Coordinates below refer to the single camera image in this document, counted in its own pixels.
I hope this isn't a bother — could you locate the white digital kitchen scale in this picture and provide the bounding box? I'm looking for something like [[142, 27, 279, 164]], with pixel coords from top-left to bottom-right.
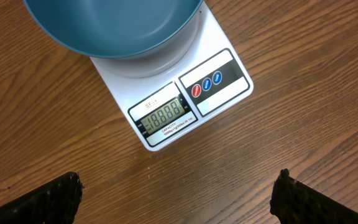
[[93, 4, 254, 151]]

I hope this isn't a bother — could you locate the blue plastic bowl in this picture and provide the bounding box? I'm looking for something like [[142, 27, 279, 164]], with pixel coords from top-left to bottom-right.
[[24, 0, 202, 58]]

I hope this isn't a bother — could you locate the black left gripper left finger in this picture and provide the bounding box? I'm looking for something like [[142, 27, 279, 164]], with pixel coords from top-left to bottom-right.
[[0, 172, 83, 224]]

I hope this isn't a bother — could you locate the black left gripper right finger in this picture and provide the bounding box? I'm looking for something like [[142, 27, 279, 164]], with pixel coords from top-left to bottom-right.
[[270, 169, 358, 224]]

